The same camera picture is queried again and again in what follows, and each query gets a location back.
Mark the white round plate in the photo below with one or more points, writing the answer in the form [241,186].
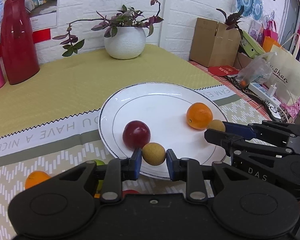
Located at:
[162,107]

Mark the brown longan ball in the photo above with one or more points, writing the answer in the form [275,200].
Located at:
[153,154]
[217,125]

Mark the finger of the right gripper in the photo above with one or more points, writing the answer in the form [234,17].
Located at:
[231,143]
[263,130]

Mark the left mandarin orange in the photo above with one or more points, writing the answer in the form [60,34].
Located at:
[36,178]

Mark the beige paper shopping bag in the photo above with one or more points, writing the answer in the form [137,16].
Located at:
[285,74]

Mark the white power strip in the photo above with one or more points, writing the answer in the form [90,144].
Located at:
[261,92]

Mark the brown cardboard box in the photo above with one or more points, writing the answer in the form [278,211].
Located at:
[213,44]

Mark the purple green trailing plant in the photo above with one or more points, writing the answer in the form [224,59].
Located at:
[126,17]

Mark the green apple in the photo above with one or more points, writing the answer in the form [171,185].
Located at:
[100,182]

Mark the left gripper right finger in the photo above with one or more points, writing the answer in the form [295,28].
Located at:
[189,171]

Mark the white ribbed plant pot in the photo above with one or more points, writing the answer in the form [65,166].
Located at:
[128,43]

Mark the dark purple potted plant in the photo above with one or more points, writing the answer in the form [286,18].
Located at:
[233,20]

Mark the green shoe box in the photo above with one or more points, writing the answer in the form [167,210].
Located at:
[251,46]

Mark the red round card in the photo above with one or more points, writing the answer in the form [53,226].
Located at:
[223,70]

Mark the patterned chevron tablecloth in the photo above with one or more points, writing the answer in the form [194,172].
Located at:
[49,122]

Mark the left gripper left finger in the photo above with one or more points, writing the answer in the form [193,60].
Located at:
[116,172]

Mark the red thermos jug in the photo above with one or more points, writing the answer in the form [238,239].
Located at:
[18,50]

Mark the dark red plum front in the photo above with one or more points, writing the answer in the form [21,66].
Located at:
[136,135]

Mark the red tomato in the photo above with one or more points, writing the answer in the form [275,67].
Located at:
[129,192]

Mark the clear plastic bag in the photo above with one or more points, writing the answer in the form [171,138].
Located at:
[258,70]

